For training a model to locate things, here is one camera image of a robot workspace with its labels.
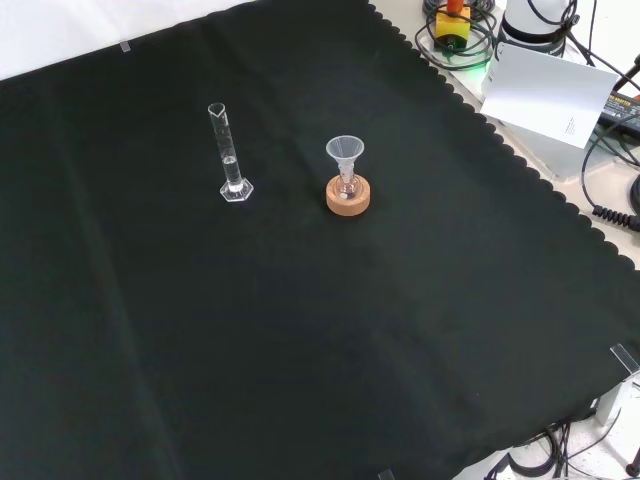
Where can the clear plastic funnel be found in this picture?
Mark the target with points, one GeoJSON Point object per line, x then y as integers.
{"type": "Point", "coordinates": [345, 150]}

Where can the black round stand foot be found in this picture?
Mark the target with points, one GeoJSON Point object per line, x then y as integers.
{"type": "Point", "coordinates": [636, 192]}

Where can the clear graduated cylinder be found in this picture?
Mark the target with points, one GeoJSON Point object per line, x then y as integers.
{"type": "Point", "coordinates": [226, 150]}

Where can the yellow stop button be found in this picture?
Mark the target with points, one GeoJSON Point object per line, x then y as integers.
{"type": "Point", "coordinates": [452, 27]}

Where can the small round-bottom glass flask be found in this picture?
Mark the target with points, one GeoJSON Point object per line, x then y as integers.
{"type": "Point", "coordinates": [346, 189]}

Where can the black bench cloth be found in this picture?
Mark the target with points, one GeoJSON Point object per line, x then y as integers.
{"type": "Point", "coordinates": [300, 300]}

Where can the black power adapter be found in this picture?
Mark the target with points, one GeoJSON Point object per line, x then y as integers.
{"type": "Point", "coordinates": [622, 107]}

